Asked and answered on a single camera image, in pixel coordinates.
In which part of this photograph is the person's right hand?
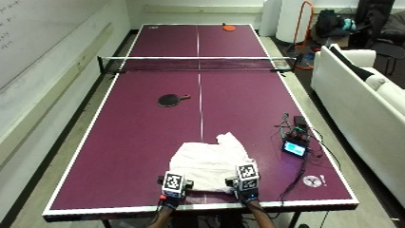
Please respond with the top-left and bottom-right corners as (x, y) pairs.
(224, 177), (261, 203)

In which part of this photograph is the person's left hand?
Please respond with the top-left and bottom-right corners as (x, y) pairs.
(158, 176), (195, 210)

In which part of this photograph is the white cloth garment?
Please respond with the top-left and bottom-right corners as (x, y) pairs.
(168, 131), (260, 194)

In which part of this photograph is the white marker cube left glove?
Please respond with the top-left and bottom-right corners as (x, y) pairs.
(163, 171), (187, 195)

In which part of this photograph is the white marker cube glove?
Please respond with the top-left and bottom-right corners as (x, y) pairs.
(236, 162), (261, 192)
(163, 171), (187, 195)

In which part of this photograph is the white marker cube right glove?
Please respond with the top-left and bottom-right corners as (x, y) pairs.
(236, 162), (261, 192)

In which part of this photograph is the electronic device with screen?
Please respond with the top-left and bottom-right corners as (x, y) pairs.
(280, 126), (312, 160)

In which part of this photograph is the black power adapter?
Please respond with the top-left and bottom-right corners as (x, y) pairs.
(292, 115), (309, 127)

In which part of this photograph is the black table tennis paddle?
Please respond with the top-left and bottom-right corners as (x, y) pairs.
(158, 93), (192, 108)

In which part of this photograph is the white sofa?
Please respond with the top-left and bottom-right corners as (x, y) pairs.
(311, 44), (405, 208)

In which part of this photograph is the table tennis net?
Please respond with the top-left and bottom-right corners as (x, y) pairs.
(96, 55), (304, 76)

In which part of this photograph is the white cylindrical column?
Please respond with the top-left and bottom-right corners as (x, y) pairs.
(275, 0), (316, 45)

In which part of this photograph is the black backpack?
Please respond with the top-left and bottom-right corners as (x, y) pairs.
(316, 9), (347, 38)

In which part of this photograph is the white whiteboard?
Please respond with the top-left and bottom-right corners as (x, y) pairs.
(0, 0), (112, 91)

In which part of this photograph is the black office chair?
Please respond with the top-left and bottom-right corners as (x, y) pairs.
(353, 0), (405, 77)

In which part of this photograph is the black cable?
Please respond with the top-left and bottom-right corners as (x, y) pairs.
(277, 112), (340, 202)

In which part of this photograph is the orange metal frame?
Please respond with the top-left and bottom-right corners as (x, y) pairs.
(291, 0), (317, 70)

